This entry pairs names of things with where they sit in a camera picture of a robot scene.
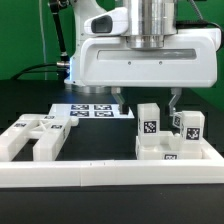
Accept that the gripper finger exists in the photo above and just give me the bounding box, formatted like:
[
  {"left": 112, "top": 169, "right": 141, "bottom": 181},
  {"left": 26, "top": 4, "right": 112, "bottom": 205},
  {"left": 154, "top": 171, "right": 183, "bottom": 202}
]
[
  {"left": 111, "top": 87, "right": 129, "bottom": 115},
  {"left": 168, "top": 87, "right": 182, "bottom": 116}
]

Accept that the white chair seat part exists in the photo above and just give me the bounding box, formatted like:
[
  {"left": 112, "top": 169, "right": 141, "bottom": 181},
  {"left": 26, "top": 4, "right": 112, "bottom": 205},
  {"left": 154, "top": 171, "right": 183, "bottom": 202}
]
[{"left": 135, "top": 131, "right": 202, "bottom": 160}]

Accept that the black cable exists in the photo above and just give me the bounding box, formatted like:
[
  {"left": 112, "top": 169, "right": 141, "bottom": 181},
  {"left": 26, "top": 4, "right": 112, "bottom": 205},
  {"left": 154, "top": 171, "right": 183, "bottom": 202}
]
[{"left": 11, "top": 63, "right": 71, "bottom": 80}]

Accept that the white base tag sheet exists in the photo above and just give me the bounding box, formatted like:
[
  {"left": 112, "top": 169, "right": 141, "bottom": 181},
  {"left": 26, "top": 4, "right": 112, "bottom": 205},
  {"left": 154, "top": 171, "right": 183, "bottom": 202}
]
[{"left": 49, "top": 104, "right": 134, "bottom": 119}]

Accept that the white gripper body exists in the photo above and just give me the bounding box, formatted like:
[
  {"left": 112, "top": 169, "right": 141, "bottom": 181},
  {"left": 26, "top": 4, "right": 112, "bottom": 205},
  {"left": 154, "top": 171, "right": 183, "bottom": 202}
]
[{"left": 79, "top": 7, "right": 222, "bottom": 88}]

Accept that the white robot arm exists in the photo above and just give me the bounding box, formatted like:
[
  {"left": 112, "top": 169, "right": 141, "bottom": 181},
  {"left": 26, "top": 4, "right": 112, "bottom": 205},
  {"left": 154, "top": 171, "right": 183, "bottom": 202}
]
[{"left": 67, "top": 0, "right": 224, "bottom": 114}]

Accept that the white U-shaped obstacle fence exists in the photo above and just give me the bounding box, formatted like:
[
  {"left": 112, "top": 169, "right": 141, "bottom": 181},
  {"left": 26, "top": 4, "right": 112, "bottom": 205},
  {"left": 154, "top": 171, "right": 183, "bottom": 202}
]
[{"left": 0, "top": 136, "right": 224, "bottom": 188}]

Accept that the white tagged nut cube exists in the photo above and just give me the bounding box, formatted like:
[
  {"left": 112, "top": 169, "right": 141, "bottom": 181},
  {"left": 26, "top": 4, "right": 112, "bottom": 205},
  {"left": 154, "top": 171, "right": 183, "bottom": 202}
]
[{"left": 173, "top": 112, "right": 182, "bottom": 128}]

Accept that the white chair back part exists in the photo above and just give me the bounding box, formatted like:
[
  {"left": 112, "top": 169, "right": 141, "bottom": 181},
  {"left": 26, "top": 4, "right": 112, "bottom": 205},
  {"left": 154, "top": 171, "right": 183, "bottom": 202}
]
[{"left": 0, "top": 114, "right": 79, "bottom": 162}]

